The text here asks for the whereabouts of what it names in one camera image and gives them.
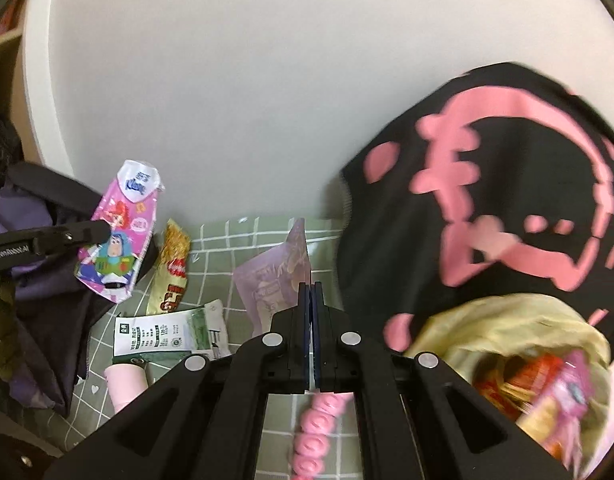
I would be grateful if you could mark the pink beaded toy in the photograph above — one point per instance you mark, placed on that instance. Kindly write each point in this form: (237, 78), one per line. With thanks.
(312, 425)

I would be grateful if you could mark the pink tube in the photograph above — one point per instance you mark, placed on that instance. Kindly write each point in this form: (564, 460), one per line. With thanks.
(127, 385)

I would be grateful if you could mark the gold snack packet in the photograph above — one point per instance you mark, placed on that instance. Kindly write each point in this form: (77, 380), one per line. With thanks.
(172, 270)

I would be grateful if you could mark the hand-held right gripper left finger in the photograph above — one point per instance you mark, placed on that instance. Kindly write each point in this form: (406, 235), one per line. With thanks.
(292, 340)

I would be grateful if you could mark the pink cartoon print packet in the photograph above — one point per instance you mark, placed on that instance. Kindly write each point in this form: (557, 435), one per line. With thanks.
(122, 260)

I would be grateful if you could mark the black cloth with pink print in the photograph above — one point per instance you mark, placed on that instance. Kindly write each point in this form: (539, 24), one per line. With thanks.
(387, 270)

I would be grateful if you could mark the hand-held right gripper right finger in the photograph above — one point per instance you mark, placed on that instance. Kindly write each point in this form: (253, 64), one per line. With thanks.
(327, 350)

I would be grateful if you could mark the pink and yellow packet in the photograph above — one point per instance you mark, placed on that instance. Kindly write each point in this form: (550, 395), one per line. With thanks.
(572, 385)

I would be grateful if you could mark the white and green wrapper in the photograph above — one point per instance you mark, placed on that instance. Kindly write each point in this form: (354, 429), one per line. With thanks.
(162, 332)

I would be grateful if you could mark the dark purple bag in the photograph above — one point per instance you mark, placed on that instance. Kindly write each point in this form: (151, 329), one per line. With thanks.
(37, 310)

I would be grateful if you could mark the yellow plastic bag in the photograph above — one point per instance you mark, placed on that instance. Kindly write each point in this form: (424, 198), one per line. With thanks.
(487, 320)

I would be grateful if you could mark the green checked sheet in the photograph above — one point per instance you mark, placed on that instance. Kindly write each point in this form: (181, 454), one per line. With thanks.
(212, 260)

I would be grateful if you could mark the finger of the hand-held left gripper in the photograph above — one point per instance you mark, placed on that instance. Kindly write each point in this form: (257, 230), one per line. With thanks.
(77, 237)

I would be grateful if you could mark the red snack packet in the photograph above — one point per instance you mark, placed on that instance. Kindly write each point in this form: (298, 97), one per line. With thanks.
(532, 375)

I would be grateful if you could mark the lilac plastic wrapper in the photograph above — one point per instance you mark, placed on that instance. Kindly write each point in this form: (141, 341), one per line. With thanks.
(267, 285)

